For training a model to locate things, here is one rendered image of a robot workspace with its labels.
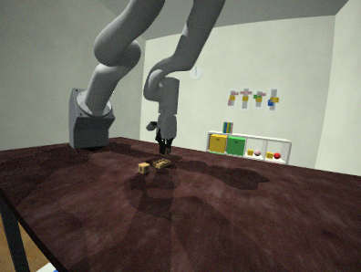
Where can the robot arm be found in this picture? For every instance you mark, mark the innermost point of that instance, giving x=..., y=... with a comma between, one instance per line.
x=115, y=47

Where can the yellow number cube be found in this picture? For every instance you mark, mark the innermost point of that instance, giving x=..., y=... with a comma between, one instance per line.
x=144, y=168
x=167, y=152

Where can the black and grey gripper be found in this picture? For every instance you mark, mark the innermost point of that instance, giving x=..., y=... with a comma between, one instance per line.
x=166, y=131

